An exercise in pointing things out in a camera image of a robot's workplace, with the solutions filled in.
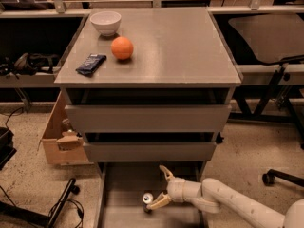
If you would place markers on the grey drawer cabinet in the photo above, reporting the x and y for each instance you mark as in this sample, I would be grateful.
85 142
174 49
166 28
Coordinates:
178 59

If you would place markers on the grey drawer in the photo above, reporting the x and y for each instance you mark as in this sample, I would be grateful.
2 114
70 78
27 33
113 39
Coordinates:
121 205
148 118
149 151

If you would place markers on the orange fruit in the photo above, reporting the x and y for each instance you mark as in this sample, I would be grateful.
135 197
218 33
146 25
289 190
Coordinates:
122 48

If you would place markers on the grey middle drawer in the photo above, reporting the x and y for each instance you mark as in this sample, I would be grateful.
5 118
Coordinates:
149 151

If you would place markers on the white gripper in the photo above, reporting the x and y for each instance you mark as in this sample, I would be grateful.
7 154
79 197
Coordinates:
177 189

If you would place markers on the grey top drawer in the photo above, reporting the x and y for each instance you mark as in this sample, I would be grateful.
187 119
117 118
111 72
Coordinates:
148 118

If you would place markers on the black chair wheel leg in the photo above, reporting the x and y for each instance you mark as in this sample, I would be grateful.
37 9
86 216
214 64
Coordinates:
269 178

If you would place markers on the redbull can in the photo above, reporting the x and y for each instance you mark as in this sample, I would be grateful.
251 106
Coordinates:
147 198

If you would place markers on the grey bottom drawer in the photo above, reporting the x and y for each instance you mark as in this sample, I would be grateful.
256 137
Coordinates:
121 205

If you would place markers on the black office chair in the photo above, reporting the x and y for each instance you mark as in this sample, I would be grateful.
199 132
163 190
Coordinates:
268 49

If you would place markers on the wooden box on floor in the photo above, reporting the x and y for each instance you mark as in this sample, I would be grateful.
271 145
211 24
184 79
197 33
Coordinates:
61 144

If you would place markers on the black headphones on shelf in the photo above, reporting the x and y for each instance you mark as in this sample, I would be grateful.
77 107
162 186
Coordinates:
30 64

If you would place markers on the black stand with cables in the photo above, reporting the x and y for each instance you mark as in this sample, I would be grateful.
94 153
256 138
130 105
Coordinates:
55 210

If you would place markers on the black case on floor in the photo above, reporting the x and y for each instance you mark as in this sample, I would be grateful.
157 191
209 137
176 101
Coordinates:
6 146

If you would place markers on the dark blue snack bar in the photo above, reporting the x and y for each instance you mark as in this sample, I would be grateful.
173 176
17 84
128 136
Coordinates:
91 64

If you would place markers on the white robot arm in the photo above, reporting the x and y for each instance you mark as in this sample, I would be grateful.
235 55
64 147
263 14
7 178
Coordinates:
210 194

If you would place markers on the white ceramic bowl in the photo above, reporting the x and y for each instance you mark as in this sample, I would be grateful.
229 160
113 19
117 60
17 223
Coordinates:
106 22

